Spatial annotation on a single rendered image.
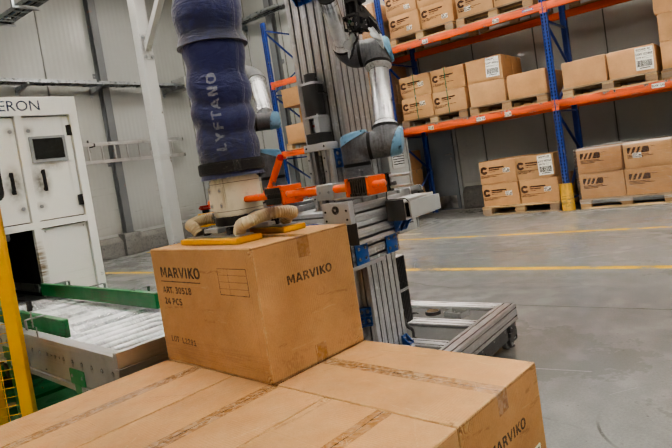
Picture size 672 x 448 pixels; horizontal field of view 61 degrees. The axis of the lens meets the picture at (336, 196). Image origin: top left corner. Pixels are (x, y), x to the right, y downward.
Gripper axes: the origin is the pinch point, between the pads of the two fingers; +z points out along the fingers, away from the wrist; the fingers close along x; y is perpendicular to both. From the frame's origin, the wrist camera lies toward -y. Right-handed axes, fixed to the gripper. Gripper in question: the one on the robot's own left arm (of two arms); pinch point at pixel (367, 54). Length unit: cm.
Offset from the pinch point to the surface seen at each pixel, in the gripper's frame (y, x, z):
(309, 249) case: 45, -3, 63
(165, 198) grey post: -146, -337, 43
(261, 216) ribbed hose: 51, -15, 50
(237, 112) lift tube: 46, -23, 16
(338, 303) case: 36, -2, 82
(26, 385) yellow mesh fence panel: 74, -149, 111
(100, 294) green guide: 4, -205, 91
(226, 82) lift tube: 48, -24, 6
